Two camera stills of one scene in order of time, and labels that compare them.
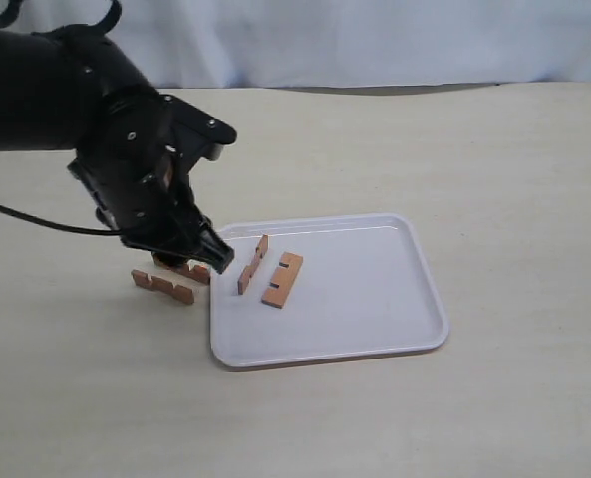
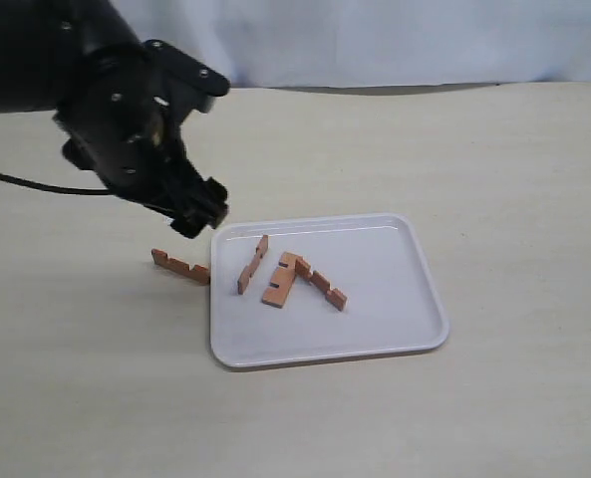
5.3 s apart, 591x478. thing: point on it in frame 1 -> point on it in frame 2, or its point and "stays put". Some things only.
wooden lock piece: [191, 269] stays put
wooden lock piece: [247, 271] stays put
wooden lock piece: [282, 280] stays put
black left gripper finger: [212, 249] -> [207, 203]
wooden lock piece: [181, 294] -> [334, 297]
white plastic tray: [367, 286] stays put
